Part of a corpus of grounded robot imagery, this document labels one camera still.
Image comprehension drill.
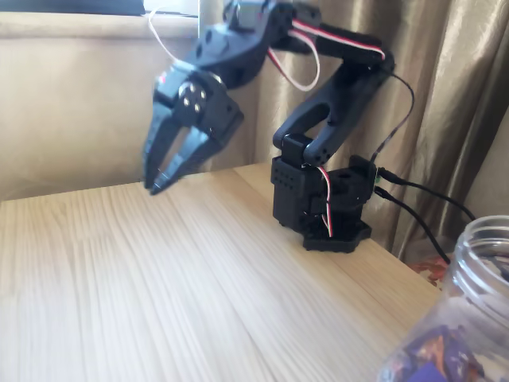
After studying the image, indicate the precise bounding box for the clear plastic jar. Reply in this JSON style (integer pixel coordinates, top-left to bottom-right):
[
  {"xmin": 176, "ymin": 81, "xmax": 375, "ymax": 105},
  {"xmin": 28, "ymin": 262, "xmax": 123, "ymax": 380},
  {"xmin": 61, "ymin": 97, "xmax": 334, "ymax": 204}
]
[{"xmin": 377, "ymin": 215, "xmax": 509, "ymax": 382}]

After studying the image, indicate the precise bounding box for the beige upholstered backrest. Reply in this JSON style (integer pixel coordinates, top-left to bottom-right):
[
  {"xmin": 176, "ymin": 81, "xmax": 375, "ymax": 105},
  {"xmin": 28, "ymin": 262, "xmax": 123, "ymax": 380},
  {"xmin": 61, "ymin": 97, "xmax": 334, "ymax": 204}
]
[{"xmin": 0, "ymin": 11, "xmax": 255, "ymax": 202}]

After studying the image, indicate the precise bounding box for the golden beige curtain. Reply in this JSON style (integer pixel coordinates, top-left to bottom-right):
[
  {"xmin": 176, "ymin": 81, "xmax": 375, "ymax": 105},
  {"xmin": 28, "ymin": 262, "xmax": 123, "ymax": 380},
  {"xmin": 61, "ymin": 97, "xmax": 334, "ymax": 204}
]
[{"xmin": 197, "ymin": 0, "xmax": 509, "ymax": 264}]

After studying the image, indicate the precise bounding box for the orange floral patterned cloth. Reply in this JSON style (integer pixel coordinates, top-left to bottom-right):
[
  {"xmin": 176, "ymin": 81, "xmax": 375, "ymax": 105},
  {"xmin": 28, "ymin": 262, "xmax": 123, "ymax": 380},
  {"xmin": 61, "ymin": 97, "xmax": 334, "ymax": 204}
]
[{"xmin": 409, "ymin": 255, "xmax": 453, "ymax": 291}]

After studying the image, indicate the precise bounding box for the white cable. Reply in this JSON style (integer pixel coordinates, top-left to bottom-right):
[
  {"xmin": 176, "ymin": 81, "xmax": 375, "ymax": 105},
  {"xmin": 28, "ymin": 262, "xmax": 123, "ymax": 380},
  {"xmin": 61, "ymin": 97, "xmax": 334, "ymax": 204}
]
[{"xmin": 147, "ymin": 6, "xmax": 181, "ymax": 64}]

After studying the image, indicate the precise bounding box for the red white servo wire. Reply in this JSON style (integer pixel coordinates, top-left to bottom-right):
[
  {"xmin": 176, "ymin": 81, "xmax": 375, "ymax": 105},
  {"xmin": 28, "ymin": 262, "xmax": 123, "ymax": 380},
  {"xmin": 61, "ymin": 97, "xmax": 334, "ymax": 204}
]
[{"xmin": 266, "ymin": 18, "xmax": 387, "ymax": 239}]

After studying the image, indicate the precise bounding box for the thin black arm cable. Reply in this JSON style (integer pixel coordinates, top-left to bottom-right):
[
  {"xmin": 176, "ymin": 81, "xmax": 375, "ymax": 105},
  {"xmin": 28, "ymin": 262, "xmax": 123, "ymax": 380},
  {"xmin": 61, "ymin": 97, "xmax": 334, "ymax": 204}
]
[{"xmin": 368, "ymin": 72, "xmax": 415, "ymax": 162}]

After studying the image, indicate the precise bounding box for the black plug cable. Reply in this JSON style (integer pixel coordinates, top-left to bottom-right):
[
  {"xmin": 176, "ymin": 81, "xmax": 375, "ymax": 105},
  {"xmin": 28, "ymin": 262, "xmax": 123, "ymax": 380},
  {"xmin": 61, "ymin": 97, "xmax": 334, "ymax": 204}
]
[
  {"xmin": 375, "ymin": 189, "xmax": 451, "ymax": 264},
  {"xmin": 380, "ymin": 170, "xmax": 477, "ymax": 221}
]

